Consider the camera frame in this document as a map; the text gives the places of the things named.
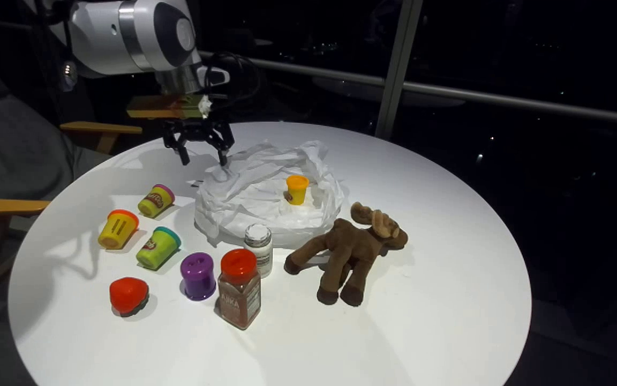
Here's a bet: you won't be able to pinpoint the brown moose plush toy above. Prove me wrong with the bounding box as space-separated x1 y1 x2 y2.
282 199 412 309

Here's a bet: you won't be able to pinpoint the grey chair wooden armrests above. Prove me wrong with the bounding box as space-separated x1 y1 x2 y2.
0 41 144 327

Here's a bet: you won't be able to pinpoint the large yellow tub orange lid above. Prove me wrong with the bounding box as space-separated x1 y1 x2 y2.
96 209 142 252

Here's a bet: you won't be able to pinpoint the grey horizontal railing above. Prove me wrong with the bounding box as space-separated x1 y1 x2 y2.
251 57 617 129

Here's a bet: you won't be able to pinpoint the white plastic bag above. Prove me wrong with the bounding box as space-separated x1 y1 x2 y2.
191 139 347 252

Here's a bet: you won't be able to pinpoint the red toy strawberry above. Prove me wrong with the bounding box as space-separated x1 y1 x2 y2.
107 275 152 318

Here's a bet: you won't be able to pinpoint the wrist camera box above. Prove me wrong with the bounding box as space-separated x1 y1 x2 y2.
125 92 214 123

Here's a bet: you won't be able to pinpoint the small yellow tub orange lid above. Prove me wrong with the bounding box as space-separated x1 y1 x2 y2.
282 174 312 209

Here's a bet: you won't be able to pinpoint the yellow-green tub pink lid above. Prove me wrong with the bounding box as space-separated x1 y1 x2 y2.
136 183 178 221

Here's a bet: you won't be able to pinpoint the orange-lid spice jar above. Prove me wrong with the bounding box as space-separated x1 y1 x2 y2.
213 248 264 333

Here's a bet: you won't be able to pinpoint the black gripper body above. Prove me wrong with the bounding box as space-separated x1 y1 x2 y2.
161 116 235 147

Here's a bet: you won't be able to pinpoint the small white-lid jar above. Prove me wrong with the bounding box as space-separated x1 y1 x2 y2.
242 221 277 280

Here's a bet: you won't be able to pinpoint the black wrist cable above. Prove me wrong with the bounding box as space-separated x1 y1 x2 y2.
199 49 261 116

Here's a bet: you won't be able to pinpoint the purple shaker container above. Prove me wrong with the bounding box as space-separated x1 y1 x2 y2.
178 252 219 303

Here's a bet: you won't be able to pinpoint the grey window post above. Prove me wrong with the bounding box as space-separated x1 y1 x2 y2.
372 0 424 141

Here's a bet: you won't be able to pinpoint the green tub teal lid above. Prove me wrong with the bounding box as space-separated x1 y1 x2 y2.
136 225 183 273

